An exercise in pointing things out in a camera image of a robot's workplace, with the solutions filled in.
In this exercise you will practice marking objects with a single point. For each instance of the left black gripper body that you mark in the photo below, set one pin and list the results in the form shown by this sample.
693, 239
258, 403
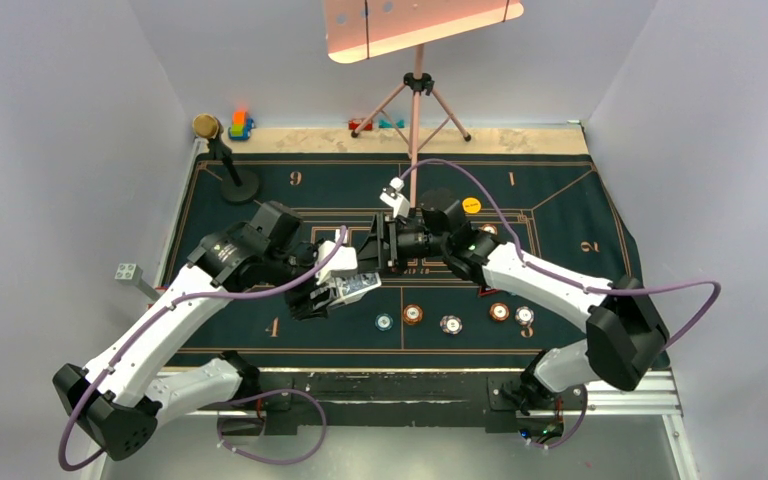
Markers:
299, 299

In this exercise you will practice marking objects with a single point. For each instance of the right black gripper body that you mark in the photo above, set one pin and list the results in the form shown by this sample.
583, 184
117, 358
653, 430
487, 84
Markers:
405, 243

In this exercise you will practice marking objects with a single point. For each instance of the blue playing card deck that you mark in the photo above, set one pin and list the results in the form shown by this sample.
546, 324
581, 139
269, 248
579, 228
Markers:
348, 290

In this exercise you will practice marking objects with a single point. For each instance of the orange poker chip stack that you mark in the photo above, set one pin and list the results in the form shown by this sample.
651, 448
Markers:
412, 314

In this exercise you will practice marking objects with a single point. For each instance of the green poker chip stack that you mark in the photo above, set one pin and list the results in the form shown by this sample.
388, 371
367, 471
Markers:
383, 322

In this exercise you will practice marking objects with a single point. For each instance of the yellow big blind button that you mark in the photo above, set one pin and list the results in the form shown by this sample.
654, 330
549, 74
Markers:
471, 205

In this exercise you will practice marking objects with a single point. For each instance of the pink poker chip stack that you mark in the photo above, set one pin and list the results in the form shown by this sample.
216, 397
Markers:
451, 325

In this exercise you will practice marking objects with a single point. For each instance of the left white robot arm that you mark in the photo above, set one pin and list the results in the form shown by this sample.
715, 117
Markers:
117, 401

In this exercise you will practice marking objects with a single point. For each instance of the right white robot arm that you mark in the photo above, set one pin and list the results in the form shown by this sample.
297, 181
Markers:
624, 333

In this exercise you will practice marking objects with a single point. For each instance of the teal toy block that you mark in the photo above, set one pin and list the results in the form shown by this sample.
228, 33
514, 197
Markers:
386, 124

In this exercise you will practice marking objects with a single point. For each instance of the red toy block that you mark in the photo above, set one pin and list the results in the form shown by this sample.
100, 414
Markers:
356, 123

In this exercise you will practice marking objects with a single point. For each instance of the dark green poker mat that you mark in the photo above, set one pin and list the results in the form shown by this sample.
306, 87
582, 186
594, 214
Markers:
556, 204

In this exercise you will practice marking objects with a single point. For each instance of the grey lego block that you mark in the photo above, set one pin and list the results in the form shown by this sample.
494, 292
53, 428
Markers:
130, 274

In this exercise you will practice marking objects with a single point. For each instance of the colourful toy block stack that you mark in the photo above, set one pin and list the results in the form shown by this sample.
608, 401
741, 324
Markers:
241, 125

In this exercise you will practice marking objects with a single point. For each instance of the gold round knob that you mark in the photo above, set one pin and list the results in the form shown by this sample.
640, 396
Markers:
206, 126

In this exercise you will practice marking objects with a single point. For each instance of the pink music stand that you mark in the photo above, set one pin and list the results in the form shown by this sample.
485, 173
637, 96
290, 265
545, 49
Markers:
362, 30

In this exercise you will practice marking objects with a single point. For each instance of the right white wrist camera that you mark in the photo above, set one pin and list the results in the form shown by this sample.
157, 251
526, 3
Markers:
392, 196

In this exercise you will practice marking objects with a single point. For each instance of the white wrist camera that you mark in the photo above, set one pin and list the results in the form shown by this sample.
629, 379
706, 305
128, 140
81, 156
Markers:
336, 258
392, 196

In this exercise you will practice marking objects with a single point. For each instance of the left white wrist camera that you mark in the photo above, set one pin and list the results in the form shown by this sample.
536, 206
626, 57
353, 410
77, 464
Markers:
336, 258

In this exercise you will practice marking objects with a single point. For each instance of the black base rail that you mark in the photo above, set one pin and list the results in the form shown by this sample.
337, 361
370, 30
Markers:
488, 399

